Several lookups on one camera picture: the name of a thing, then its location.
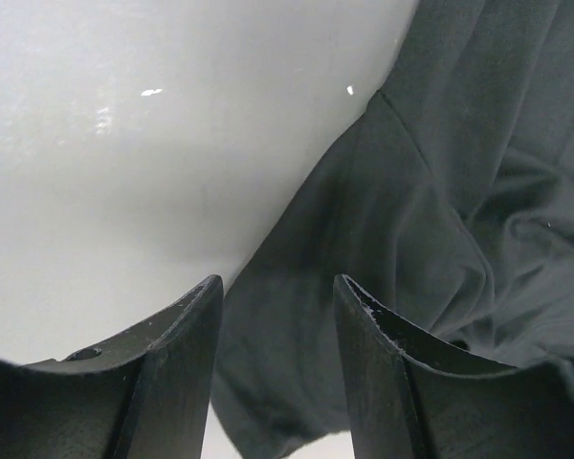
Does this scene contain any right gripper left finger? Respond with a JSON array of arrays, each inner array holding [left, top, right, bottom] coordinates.
[[0, 275, 223, 458]]

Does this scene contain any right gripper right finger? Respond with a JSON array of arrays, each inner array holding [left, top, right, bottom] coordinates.
[[334, 275, 574, 458]]

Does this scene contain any black graphic t-shirt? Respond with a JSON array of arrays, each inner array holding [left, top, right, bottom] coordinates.
[[211, 1, 574, 458]]

